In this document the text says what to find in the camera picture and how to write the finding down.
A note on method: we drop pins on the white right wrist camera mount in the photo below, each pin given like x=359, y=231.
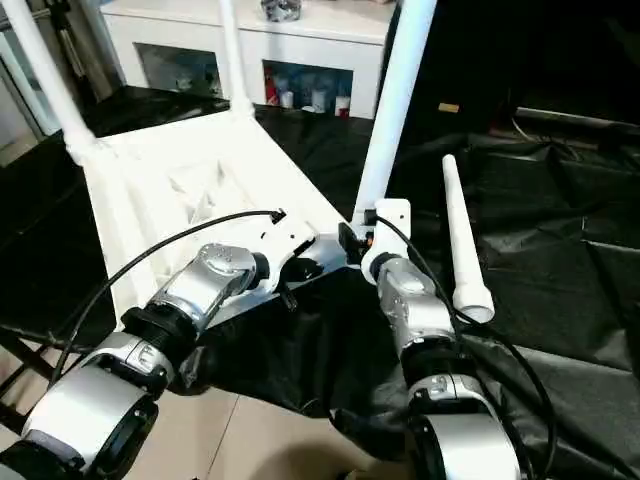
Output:
x=392, y=220

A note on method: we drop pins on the black mat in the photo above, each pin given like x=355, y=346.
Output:
x=550, y=225

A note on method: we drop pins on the white plastic table leg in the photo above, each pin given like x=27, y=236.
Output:
x=390, y=110
x=50, y=85
x=235, y=60
x=462, y=225

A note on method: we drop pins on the long dark rod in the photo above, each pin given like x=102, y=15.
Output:
x=580, y=115

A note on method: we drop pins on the metal framed glass door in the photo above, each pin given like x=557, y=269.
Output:
x=20, y=100

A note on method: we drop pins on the white glass door cabinet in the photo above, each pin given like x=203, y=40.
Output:
x=310, y=40

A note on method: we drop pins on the blue white patterned jar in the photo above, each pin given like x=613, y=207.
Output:
x=281, y=10

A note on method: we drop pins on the black metal table frame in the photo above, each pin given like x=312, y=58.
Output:
x=25, y=360

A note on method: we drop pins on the white plastic table top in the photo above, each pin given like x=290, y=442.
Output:
x=165, y=175

